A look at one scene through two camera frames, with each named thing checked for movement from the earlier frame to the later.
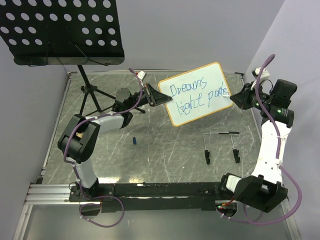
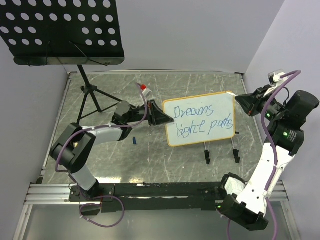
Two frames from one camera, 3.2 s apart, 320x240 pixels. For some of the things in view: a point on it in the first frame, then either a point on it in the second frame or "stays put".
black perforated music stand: x=63 y=32 stays put
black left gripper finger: x=154 y=97 → x=156 y=115
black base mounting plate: x=153 y=197 stays put
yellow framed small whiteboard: x=196 y=93 → x=200 y=118
